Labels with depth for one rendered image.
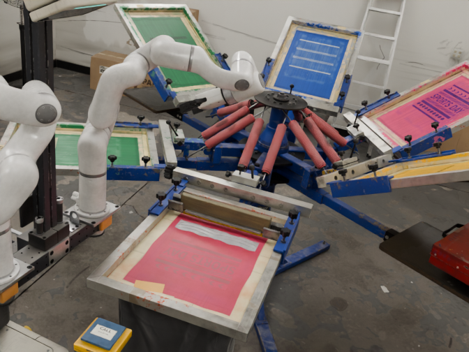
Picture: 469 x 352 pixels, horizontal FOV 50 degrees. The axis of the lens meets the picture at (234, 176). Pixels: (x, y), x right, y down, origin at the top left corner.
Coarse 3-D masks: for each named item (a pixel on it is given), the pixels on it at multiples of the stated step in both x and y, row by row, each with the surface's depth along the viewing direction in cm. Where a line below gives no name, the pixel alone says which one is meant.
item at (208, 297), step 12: (228, 228) 219; (216, 240) 210; (252, 240) 213; (264, 240) 215; (228, 252) 203; (240, 252) 204; (252, 252) 206; (240, 264) 197; (252, 264) 198; (240, 276) 191; (180, 288) 180; (192, 288) 181; (204, 288) 181; (216, 288) 182; (228, 288) 183; (240, 288) 184; (192, 300) 175; (204, 300) 176; (216, 300) 177; (228, 300) 178; (228, 312) 172
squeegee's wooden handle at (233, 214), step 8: (184, 192) 221; (184, 200) 219; (192, 200) 218; (200, 200) 217; (208, 200) 217; (184, 208) 221; (192, 208) 220; (200, 208) 218; (208, 208) 217; (216, 208) 216; (224, 208) 215; (232, 208) 214; (240, 208) 215; (216, 216) 217; (224, 216) 216; (232, 216) 215; (240, 216) 214; (248, 216) 212; (256, 216) 211; (264, 216) 212; (240, 224) 215; (248, 224) 214; (256, 224) 213; (264, 224) 212
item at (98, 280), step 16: (192, 192) 236; (256, 208) 231; (144, 224) 207; (128, 240) 195; (112, 256) 185; (272, 256) 199; (96, 272) 176; (272, 272) 190; (96, 288) 173; (112, 288) 170; (128, 288) 171; (256, 288) 180; (144, 304) 168; (160, 304) 166; (176, 304) 167; (256, 304) 173; (192, 320) 165; (208, 320) 163; (224, 320) 164; (240, 336) 161
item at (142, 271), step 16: (176, 224) 216; (208, 224) 220; (160, 240) 204; (192, 240) 207; (208, 240) 209; (144, 256) 193; (128, 272) 184; (144, 272) 185; (160, 272) 186; (176, 288) 179
